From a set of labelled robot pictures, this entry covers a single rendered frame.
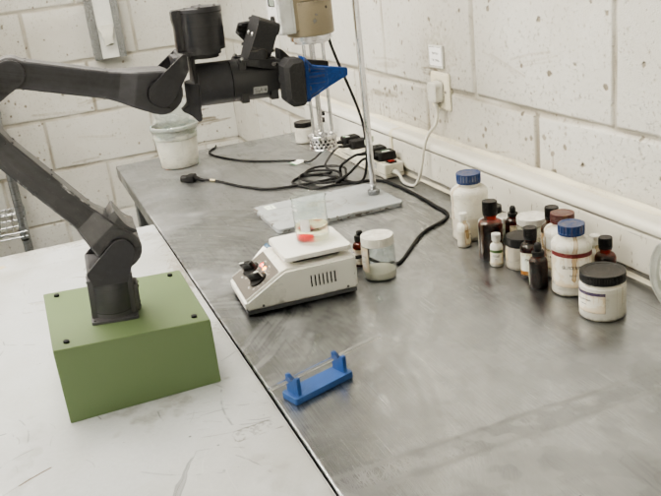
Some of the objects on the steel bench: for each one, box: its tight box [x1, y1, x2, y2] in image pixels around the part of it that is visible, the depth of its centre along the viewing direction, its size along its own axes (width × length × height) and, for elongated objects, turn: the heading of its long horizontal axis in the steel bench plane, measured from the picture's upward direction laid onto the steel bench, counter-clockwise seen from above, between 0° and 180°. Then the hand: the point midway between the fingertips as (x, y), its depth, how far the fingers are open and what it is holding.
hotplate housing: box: [230, 247, 358, 315], centre depth 145 cm, size 22×13×8 cm, turn 125°
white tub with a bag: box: [150, 97, 199, 170], centre depth 244 cm, size 14×14×21 cm
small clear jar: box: [516, 211, 546, 243], centre depth 151 cm, size 6×6×7 cm
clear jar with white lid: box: [360, 229, 397, 282], centre depth 147 cm, size 6×6×8 cm
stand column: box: [352, 0, 380, 196], centre depth 181 cm, size 3×3×70 cm
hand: (314, 70), depth 116 cm, fingers open, 8 cm apart
